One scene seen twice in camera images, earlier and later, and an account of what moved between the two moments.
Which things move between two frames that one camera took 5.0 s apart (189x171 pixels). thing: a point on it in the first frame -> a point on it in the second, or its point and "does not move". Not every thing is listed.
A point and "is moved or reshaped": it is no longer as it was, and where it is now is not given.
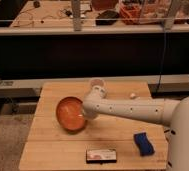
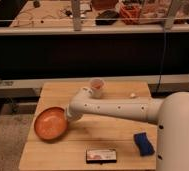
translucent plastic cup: x=97 y=84 does not move
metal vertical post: x=76 y=12 does not move
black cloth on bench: x=107 y=17 does not move
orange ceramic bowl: x=70 y=115 is moved or reshaped
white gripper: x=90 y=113 -> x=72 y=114
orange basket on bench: x=130 y=12 does not move
